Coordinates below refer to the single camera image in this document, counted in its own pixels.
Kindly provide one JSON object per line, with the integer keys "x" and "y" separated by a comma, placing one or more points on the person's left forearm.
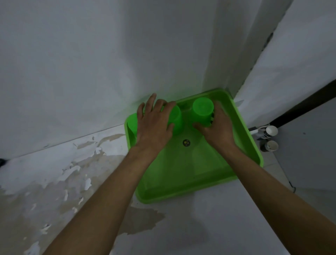
{"x": 105, "y": 205}

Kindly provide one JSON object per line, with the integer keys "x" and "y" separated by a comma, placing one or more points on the person's right forearm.
{"x": 278, "y": 205}

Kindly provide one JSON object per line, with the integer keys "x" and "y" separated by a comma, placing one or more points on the person's left hand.
{"x": 152, "y": 128}

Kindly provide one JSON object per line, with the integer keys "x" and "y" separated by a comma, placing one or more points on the person's right hand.
{"x": 221, "y": 134}

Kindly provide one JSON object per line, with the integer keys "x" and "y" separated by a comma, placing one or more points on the green plastic tray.
{"x": 183, "y": 168}

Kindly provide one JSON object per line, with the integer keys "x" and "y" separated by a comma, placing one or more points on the green plastic cup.
{"x": 178, "y": 117}
{"x": 202, "y": 109}
{"x": 132, "y": 124}

